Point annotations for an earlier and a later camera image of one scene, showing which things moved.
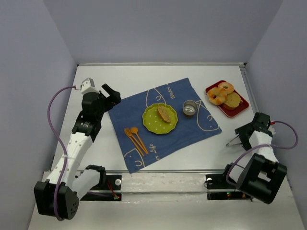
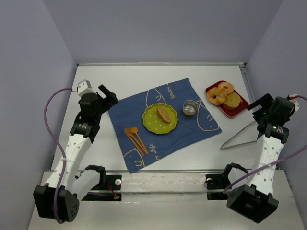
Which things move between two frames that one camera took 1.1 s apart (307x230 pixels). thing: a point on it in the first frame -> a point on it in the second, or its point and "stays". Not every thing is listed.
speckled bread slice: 163,113 stays
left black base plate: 106,182 stays
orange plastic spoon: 135,130 stays
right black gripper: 244,135 -> 260,108
